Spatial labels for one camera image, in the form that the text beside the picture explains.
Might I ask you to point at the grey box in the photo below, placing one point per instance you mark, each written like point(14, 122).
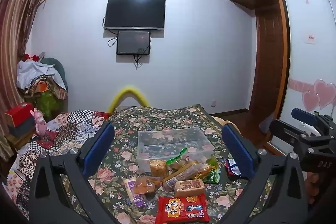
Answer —
point(23, 129)

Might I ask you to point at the long brown biscuit sleeve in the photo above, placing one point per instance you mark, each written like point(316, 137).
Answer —
point(187, 174)

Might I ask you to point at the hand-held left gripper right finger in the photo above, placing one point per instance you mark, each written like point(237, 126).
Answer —
point(237, 151)

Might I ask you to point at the pile of clothes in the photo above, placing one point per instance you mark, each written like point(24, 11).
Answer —
point(36, 74)

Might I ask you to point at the clear plastic storage box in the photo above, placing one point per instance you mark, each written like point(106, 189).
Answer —
point(173, 144)

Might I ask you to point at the red snack packet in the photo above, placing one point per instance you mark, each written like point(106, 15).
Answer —
point(183, 209)

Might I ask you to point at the orange pastry packet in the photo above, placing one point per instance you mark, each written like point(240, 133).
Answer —
point(147, 185)

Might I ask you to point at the cream and purple snack packet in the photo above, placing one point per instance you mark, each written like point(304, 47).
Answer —
point(136, 195)

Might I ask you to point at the green-topped clear snack bag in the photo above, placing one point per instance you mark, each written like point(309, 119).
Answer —
point(178, 161)

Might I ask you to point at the brown checked biscuit packet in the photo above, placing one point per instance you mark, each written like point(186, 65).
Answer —
point(189, 187)

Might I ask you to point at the pink toy rabbit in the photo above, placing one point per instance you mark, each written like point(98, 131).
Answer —
point(40, 123)

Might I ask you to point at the blue and white snack packet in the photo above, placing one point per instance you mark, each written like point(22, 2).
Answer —
point(232, 167)

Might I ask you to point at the orange cake packet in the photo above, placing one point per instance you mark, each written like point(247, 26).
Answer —
point(158, 167)

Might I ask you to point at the green patterned bag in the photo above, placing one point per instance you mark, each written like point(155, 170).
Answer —
point(47, 104)

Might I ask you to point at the small black wall monitor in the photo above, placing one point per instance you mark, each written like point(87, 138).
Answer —
point(133, 43)

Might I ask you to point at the patchwork quilt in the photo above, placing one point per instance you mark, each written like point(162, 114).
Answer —
point(78, 121)

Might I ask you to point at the red artificial flowers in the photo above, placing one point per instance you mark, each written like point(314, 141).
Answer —
point(30, 56)

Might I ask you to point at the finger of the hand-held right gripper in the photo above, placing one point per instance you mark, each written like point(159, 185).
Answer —
point(286, 136)
point(304, 116)

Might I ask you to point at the grey-green chair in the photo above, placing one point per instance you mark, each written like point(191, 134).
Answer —
point(61, 69)

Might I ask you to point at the striped brown curtain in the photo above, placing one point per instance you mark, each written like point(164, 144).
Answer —
point(15, 29)

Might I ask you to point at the green snack packet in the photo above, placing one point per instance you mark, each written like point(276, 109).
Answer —
point(213, 172)

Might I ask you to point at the brown wooden door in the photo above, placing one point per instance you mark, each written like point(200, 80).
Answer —
point(267, 61)

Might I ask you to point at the red box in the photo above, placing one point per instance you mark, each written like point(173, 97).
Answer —
point(19, 113)

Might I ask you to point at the dark cloth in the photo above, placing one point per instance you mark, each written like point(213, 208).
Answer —
point(266, 123)

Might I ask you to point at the wall socket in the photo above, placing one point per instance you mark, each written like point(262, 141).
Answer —
point(213, 103)

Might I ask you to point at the person's right hand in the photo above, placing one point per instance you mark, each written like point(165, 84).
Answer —
point(312, 183)

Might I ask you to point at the black wall television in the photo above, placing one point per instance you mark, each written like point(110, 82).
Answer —
point(135, 12)

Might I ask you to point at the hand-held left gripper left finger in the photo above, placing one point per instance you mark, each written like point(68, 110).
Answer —
point(99, 146)

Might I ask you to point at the yellow foam tube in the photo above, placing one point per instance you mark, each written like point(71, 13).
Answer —
point(128, 91)

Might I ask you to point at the floral blanket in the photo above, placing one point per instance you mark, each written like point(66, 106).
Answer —
point(126, 119)

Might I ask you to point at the beige blanket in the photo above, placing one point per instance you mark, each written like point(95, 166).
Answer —
point(223, 121)

